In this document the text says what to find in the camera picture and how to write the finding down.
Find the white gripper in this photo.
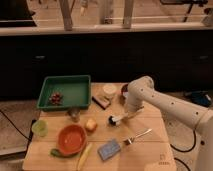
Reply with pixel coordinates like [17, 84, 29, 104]
[124, 96, 143, 119]

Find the white handled black brush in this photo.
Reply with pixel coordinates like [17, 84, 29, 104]
[108, 114, 127, 126]

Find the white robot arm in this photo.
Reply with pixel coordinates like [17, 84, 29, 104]
[125, 76, 213, 171]

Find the dark purple bowl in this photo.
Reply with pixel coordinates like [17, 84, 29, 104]
[120, 84, 128, 104]

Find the red orange bowl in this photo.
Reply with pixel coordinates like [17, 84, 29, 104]
[57, 124, 87, 156]

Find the silver fork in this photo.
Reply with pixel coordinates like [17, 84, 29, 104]
[123, 129, 152, 145]

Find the brown wooden block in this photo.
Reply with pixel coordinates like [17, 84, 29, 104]
[92, 95, 110, 110]

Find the blue sponge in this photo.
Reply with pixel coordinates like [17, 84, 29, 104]
[98, 139, 121, 161]

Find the yellow red apple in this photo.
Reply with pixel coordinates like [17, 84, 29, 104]
[85, 119, 98, 132]

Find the yellow banana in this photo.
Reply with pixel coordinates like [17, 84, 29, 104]
[76, 143, 93, 171]

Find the green plastic tray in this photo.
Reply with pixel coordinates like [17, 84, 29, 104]
[37, 75, 91, 112]

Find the blue object on floor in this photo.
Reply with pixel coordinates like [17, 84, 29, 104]
[191, 92, 212, 107]

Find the red berry cluster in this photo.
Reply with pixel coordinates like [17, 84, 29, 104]
[49, 92, 63, 105]

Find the green vegetable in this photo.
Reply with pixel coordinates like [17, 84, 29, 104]
[50, 148, 77, 158]

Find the green plastic cup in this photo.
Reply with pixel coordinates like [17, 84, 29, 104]
[32, 120, 48, 137]

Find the black cable right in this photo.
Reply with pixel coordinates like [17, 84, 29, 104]
[169, 129, 198, 171]

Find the black cable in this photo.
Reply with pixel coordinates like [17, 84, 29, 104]
[169, 129, 198, 171]
[0, 109, 34, 141]

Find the black cable left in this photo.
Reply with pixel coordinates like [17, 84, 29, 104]
[0, 109, 34, 141]

